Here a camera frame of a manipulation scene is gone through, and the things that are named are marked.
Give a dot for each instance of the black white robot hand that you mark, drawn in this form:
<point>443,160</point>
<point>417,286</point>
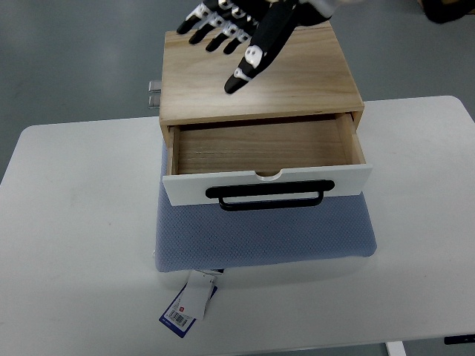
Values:
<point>265,25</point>

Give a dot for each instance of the white drawer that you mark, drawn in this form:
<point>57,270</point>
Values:
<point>291,149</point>

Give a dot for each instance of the black drawer handle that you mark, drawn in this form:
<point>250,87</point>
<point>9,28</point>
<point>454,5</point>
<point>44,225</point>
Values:
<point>319,186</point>

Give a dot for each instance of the wooden drawer cabinet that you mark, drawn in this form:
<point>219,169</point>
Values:
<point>310,76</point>

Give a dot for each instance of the grey metal clamp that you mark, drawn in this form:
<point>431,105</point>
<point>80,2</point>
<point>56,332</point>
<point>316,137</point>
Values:
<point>154,91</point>

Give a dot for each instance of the blue mesh cushion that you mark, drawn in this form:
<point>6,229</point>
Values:
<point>207,237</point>

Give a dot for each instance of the white blue product tag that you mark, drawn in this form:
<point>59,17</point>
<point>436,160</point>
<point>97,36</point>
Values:
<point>191,302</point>

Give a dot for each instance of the white table leg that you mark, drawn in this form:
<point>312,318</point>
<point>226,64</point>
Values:
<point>395,348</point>

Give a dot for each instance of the black table control panel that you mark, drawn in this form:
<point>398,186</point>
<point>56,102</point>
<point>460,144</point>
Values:
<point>459,339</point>

